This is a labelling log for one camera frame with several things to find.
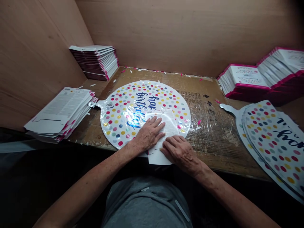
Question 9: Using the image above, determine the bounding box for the person's left hand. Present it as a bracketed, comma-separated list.
[130, 116, 167, 155]

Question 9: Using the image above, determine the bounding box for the person's right hand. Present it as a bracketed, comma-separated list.
[159, 135, 204, 178]

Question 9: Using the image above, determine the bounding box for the white printed header card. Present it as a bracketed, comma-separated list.
[144, 108, 178, 166]

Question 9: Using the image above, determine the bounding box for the round dotted foil balloon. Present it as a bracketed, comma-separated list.
[87, 80, 192, 158]

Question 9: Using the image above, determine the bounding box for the brown cardboard work mat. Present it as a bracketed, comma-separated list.
[68, 66, 274, 182]

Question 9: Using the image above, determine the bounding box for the long white paper strip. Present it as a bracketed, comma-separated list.
[174, 199, 191, 223]

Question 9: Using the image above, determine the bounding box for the person's body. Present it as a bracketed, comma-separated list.
[101, 175, 193, 228]

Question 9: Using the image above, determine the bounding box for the stack of flat white cards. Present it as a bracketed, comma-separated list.
[23, 86, 99, 144]

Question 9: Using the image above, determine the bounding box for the stack of pink-edged folded cards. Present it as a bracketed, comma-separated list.
[68, 45, 119, 82]

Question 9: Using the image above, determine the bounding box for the pile of dotted foil balloons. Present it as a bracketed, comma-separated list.
[219, 99, 304, 205]

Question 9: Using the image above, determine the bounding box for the stack of pink-edged packets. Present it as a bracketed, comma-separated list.
[256, 46, 304, 107]
[217, 63, 272, 101]

